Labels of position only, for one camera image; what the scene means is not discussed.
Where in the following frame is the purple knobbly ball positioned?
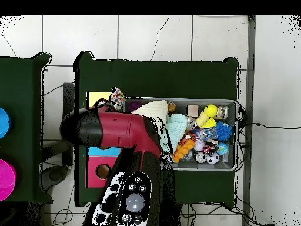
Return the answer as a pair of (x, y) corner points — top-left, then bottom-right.
(126, 101), (142, 112)

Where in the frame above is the pink round lid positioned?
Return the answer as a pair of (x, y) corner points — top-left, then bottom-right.
(0, 158), (17, 202)

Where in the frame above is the orange toy brick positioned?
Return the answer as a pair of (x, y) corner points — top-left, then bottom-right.
(172, 143), (195, 164)

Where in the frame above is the blue round lid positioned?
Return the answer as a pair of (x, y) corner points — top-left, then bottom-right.
(0, 107), (12, 139)

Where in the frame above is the light blue spiky ball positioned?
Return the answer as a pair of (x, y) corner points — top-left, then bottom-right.
(214, 121), (233, 142)

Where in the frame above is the black cable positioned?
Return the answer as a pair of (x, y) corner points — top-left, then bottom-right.
(237, 121), (301, 129)

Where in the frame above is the small soccer ball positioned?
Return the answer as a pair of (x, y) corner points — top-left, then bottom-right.
(206, 152), (220, 165)

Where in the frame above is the orange tiger plush toy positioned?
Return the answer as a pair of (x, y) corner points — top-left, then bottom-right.
(178, 132), (196, 147)

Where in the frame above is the plain yellow ball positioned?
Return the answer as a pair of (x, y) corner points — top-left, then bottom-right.
(203, 104), (218, 118)

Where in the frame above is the plain wooden block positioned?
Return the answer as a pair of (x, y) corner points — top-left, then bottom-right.
(186, 104), (199, 117)

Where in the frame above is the mint green cloth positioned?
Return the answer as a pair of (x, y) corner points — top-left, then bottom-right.
(160, 114), (188, 154)

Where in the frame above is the wooden box with three holes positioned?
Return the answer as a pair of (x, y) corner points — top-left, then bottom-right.
(85, 91), (124, 188)

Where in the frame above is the dark green table cloth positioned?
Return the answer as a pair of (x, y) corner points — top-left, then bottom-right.
(0, 52), (53, 204)
(73, 51), (240, 209)

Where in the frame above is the cream white cloth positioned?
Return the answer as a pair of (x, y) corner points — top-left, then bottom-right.
(131, 99), (169, 125)

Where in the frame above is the colourful polka dot cloth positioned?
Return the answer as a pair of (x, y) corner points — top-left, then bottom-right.
(109, 87), (126, 111)

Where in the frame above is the silver mesh bin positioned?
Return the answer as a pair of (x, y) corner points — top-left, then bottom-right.
(124, 96), (239, 171)

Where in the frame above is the blue globe ball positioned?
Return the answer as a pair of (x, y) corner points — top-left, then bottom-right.
(216, 142), (229, 156)

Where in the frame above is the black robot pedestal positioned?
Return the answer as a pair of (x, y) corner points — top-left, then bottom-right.
(164, 202), (182, 226)

